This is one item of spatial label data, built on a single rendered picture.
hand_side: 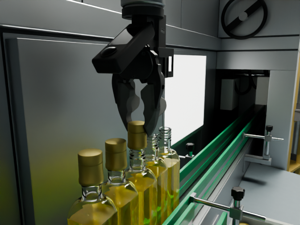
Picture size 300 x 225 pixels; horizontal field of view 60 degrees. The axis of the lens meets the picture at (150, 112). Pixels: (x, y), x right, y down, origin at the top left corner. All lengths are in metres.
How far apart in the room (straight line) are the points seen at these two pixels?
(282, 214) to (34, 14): 0.98
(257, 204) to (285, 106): 0.52
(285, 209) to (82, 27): 0.93
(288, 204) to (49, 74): 0.98
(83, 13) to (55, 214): 0.38
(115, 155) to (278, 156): 1.15
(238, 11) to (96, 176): 1.20
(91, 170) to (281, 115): 1.17
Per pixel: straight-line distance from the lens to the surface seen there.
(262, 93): 1.51
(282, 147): 1.46
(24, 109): 0.45
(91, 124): 0.55
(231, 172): 1.04
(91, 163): 0.37
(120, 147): 0.41
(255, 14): 1.42
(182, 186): 0.83
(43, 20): 0.48
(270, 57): 1.40
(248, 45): 1.42
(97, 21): 0.57
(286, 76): 1.40
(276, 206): 1.13
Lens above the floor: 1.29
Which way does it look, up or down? 12 degrees down
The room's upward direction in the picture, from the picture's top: straight up
